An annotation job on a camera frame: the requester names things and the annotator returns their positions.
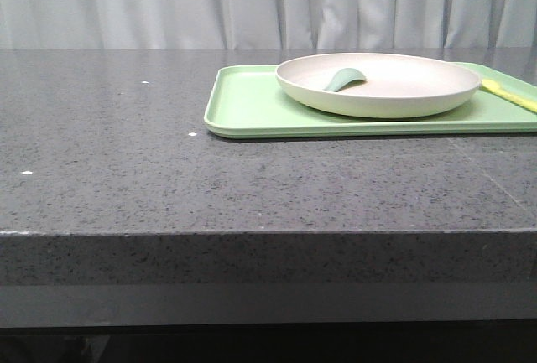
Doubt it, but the grey pleated curtain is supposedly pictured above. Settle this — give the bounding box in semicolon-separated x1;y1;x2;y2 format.
1;0;536;49

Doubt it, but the beige round plate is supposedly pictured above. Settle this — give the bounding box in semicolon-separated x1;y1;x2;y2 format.
275;53;482;119

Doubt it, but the yellow plastic fork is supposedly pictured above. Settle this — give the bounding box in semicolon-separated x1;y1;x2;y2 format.
481;79;537;113

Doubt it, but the sage green plastic spoon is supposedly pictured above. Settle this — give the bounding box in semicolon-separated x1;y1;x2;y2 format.
324;68;367;92

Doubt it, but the light green plastic tray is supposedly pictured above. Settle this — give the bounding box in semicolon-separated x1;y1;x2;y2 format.
204;65;536;139

